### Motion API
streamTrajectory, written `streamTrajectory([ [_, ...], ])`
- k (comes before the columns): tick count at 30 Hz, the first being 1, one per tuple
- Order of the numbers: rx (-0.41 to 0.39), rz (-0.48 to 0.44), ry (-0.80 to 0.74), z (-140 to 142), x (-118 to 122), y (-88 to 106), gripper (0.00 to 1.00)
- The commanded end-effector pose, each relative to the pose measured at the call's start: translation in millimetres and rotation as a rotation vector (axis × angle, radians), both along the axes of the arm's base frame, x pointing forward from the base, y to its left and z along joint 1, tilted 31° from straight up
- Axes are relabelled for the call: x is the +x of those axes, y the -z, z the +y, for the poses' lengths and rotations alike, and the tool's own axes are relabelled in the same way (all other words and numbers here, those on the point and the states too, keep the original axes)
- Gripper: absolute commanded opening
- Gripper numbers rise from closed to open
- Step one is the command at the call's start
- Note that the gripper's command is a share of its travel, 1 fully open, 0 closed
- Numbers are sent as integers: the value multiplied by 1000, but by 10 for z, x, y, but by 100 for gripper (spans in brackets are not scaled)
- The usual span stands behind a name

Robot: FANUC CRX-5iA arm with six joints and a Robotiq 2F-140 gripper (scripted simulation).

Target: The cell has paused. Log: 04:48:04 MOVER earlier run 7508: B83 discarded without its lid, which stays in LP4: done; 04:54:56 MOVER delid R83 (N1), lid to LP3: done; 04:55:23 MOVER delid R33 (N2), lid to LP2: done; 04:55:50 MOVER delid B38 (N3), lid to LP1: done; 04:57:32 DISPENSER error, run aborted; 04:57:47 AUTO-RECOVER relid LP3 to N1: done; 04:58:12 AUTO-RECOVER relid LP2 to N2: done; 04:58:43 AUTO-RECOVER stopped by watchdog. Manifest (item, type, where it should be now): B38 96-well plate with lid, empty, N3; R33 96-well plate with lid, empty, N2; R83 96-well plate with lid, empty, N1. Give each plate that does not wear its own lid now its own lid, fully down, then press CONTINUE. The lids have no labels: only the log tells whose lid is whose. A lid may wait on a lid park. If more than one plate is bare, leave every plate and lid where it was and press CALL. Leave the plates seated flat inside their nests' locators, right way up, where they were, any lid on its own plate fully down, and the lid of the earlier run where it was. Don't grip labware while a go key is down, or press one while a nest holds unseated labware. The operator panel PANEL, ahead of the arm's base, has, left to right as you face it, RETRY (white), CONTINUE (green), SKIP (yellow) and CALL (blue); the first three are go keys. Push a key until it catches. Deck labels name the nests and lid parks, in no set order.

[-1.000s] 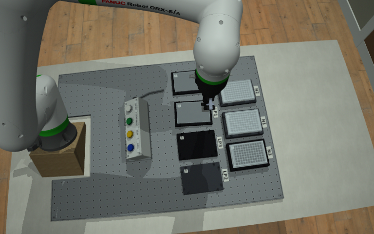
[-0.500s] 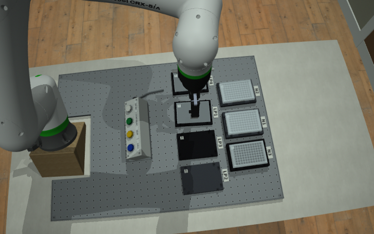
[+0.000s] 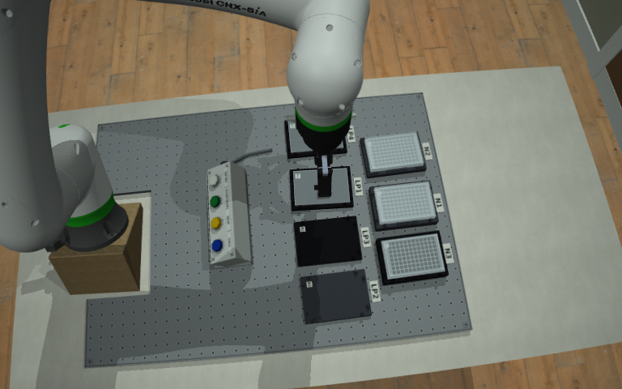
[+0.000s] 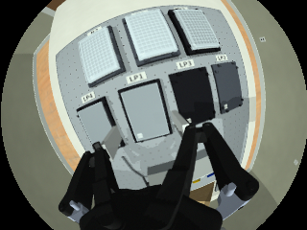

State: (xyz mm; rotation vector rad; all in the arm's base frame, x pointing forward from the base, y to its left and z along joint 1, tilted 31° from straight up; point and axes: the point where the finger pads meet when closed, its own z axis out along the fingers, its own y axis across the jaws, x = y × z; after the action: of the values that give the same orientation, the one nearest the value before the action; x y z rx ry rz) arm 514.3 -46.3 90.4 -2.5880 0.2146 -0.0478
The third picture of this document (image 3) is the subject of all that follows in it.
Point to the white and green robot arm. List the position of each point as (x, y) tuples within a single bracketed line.
[(40, 198)]

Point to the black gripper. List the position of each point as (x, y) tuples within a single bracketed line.
[(323, 158)]

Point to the white deck label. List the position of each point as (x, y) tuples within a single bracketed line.
[(351, 135), (365, 237), (448, 253), (374, 291), (438, 202), (358, 186), (427, 151)]

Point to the grey control panel with four buttons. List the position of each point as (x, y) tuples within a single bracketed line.
[(228, 214)]

